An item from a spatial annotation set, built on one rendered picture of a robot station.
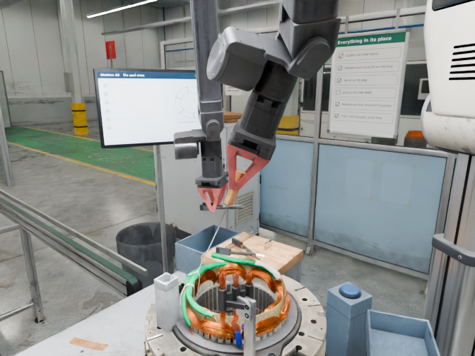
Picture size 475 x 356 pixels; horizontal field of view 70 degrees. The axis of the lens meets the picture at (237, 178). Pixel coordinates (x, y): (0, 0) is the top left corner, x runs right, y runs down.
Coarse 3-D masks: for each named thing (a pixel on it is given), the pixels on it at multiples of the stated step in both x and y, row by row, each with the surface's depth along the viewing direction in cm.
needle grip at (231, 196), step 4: (236, 172) 54; (240, 172) 54; (244, 172) 55; (236, 176) 54; (240, 176) 54; (236, 180) 54; (228, 192) 55; (232, 192) 55; (236, 192) 55; (228, 196) 55; (232, 196) 55; (236, 196) 56; (228, 200) 56; (232, 200) 56; (228, 204) 56; (232, 204) 56
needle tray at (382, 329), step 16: (368, 320) 64; (384, 320) 66; (400, 320) 65; (416, 320) 64; (368, 336) 61; (384, 336) 65; (400, 336) 65; (416, 336) 65; (432, 336) 60; (368, 352) 59; (384, 352) 61; (400, 352) 61; (416, 352) 61; (432, 352) 59
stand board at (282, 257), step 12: (228, 240) 97; (252, 240) 97; (264, 240) 97; (264, 252) 90; (276, 252) 90; (288, 252) 90; (300, 252) 91; (204, 264) 88; (276, 264) 84; (288, 264) 86
